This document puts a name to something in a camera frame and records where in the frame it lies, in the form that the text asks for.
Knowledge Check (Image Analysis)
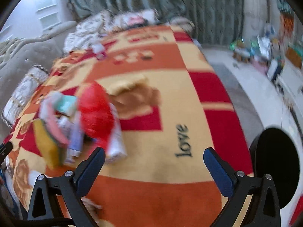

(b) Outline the black round trash bin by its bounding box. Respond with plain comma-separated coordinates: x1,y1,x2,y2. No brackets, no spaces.
249,127,300,208

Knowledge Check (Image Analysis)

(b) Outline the white long snack package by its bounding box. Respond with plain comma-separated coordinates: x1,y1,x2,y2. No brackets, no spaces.
105,104,127,164

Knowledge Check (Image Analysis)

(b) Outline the red orange patterned blanket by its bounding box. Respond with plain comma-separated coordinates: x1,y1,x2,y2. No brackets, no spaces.
8,26,253,226

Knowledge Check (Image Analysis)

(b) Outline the yellow green sponge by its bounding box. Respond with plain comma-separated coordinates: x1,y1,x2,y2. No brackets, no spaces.
32,118,66,169

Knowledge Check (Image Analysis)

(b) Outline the white embroidered bolster pillow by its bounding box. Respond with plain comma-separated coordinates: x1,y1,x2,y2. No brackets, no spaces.
1,65,49,129

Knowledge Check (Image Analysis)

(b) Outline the grey patterned floor rug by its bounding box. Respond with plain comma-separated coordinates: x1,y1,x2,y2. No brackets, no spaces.
211,63,263,148

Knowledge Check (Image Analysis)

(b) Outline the silver foil bag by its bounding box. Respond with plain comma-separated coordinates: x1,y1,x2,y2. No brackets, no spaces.
257,36,272,61

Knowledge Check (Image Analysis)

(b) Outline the red plastic bag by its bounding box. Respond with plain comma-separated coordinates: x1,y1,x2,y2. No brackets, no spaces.
77,82,115,150

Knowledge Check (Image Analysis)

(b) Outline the white pink folded quilt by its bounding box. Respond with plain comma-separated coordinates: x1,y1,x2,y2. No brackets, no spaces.
111,9,159,32

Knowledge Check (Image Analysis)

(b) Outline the yellow knotted cloth wrapper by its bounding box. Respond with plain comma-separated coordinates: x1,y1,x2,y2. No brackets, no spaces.
106,74,149,96

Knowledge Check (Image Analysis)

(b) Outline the beige tufted headboard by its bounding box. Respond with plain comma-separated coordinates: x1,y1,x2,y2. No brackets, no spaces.
1,21,77,141

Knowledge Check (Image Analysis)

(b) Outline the white pink spray bottle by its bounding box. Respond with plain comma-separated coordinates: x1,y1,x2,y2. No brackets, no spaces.
91,43,106,60

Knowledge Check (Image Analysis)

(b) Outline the teal tissue pack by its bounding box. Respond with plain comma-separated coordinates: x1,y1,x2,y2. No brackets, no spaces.
55,95,77,117

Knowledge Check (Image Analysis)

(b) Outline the small wooden stool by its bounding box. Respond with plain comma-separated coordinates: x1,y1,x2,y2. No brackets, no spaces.
233,47,251,64

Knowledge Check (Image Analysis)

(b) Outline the green patterned curtain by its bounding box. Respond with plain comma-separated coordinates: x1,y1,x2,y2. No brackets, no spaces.
67,0,244,45

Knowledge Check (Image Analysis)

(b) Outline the white purple tube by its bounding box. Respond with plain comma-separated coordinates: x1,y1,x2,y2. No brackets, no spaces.
65,111,84,164

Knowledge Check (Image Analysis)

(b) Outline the white floral pillow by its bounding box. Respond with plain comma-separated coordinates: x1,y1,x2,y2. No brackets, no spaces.
63,10,111,54

